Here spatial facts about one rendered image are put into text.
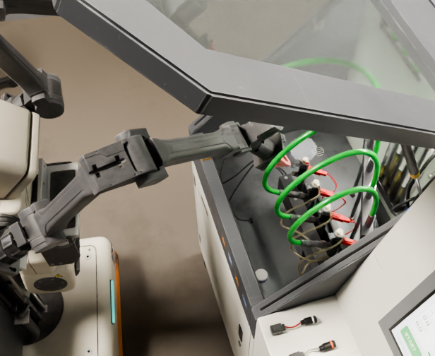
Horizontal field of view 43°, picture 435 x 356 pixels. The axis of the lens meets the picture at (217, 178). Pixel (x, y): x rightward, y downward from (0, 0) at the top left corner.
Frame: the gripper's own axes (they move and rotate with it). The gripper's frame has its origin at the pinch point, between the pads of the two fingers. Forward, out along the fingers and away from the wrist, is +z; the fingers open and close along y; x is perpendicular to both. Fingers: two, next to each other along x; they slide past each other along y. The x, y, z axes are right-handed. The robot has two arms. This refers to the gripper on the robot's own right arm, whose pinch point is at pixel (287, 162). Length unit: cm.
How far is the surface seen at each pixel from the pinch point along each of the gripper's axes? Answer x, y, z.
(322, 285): -35.5, 0.3, 6.0
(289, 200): -4.6, -8.1, 10.3
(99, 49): 172, -137, 22
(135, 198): 62, -119, 40
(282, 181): 2.2, -9.1, 9.2
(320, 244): -24.5, 1.8, 6.1
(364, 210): -16.4, 12.8, 13.4
